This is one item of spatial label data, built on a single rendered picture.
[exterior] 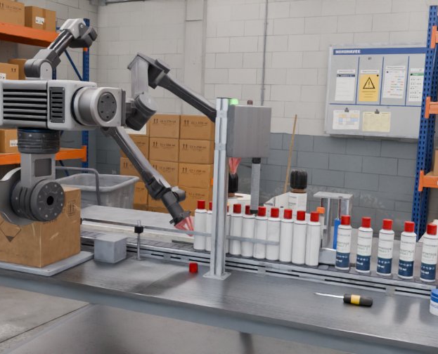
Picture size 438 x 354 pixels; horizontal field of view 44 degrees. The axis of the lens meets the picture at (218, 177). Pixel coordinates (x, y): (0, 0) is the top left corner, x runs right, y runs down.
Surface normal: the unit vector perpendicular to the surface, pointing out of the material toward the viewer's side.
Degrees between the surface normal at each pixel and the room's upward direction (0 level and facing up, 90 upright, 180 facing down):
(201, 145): 90
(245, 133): 90
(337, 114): 90
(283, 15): 90
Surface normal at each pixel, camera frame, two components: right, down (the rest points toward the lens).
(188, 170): -0.37, 0.09
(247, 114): 0.56, 0.12
